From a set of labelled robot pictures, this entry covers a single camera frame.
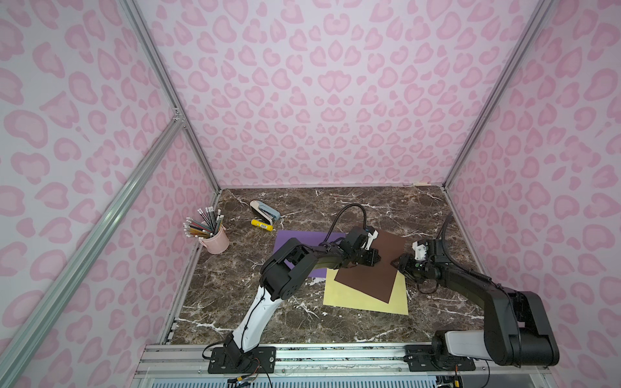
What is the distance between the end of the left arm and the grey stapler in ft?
1.27

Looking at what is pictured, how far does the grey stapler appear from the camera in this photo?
3.54ft

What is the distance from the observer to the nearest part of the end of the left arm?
807 millimetres
